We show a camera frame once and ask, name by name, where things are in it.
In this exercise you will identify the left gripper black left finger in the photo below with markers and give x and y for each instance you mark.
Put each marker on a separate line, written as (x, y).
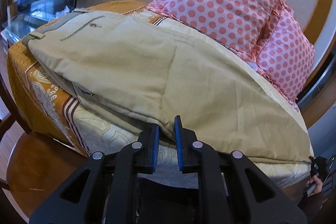
(148, 157)

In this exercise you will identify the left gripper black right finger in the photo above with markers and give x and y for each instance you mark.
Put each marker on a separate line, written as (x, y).
(184, 138)

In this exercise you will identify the beige khaki pants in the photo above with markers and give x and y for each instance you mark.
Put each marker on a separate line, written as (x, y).
(133, 73)

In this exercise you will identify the person right hand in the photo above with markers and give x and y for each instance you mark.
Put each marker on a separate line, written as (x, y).
(313, 186)

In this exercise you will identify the lower pink polka dot pillow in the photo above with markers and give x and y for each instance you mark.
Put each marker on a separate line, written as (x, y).
(283, 54)

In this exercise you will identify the pink polka dot pillow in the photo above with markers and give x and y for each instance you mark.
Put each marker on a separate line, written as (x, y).
(283, 54)
(236, 24)

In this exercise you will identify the brown wooden chair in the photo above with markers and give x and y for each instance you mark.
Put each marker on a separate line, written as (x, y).
(37, 164)

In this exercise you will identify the upper pink polka dot pillow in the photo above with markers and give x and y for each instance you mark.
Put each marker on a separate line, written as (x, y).
(236, 24)

